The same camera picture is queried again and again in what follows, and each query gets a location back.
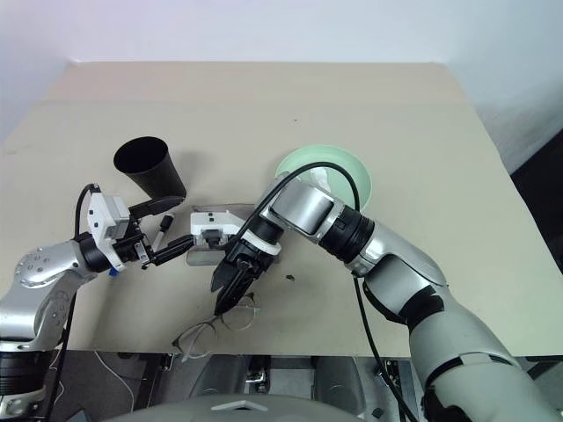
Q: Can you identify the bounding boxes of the silver glasses case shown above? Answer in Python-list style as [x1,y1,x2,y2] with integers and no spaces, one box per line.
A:
[186,203,266,267]

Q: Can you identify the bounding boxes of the grey robot torso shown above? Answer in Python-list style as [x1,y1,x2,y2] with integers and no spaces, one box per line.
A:
[104,392,367,422]

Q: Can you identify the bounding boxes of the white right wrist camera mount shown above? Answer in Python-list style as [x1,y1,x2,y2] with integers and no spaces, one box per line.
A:
[189,209,282,257]

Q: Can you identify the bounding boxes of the metal bracket under table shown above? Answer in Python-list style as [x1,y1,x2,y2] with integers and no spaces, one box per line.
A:
[245,354,270,389]

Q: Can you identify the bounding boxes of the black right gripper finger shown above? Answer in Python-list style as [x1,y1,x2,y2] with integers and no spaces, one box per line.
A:
[209,258,241,294]
[213,266,260,316]

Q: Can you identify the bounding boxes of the black cup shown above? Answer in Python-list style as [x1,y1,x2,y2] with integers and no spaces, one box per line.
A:
[113,136,187,200]

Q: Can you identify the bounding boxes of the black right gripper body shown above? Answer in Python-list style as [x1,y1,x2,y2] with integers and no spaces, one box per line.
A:
[223,241,280,285]

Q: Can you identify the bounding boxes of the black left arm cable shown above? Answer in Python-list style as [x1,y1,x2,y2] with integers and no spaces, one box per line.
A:
[46,183,100,422]

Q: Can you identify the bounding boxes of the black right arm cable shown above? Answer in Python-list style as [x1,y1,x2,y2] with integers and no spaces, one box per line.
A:
[237,161,419,422]

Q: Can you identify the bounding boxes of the dark rounded shape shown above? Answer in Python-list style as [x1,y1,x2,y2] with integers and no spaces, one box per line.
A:
[192,354,248,399]
[314,354,367,412]

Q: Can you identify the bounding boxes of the white marker with black cap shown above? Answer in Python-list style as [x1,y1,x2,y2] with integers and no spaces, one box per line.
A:
[150,213,176,253]

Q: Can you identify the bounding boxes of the light green bowl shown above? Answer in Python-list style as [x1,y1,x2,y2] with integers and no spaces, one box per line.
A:
[274,144,374,209]

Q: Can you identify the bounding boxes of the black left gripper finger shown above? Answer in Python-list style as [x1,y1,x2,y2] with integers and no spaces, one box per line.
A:
[147,235,195,267]
[127,196,185,220]

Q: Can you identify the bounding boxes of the clear-framed glasses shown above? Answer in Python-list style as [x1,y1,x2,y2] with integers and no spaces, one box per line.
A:
[172,290,261,362]

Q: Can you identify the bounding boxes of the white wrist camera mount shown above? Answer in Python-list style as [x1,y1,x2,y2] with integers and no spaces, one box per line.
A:
[189,209,282,257]
[85,187,131,272]

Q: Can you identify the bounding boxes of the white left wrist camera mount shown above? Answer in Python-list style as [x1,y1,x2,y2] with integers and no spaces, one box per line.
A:
[85,187,131,272]

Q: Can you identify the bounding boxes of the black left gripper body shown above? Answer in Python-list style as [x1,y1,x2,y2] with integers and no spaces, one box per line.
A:
[112,220,155,269]

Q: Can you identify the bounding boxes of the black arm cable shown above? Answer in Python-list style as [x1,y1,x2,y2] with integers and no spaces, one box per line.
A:
[237,161,419,422]
[46,183,100,422]

